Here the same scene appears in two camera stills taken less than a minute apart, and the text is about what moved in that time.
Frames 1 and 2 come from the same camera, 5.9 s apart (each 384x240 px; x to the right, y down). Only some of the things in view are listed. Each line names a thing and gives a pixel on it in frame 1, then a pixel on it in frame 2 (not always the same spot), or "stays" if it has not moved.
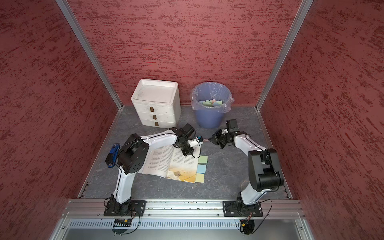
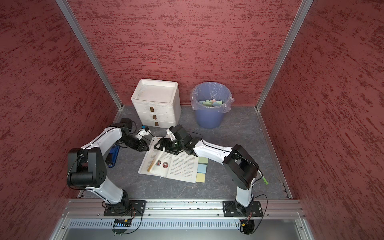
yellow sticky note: x=199 y=178 stays
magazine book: x=169 y=161 stays
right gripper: x=217 y=134 → x=167 y=147
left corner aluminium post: x=68 y=12 stays
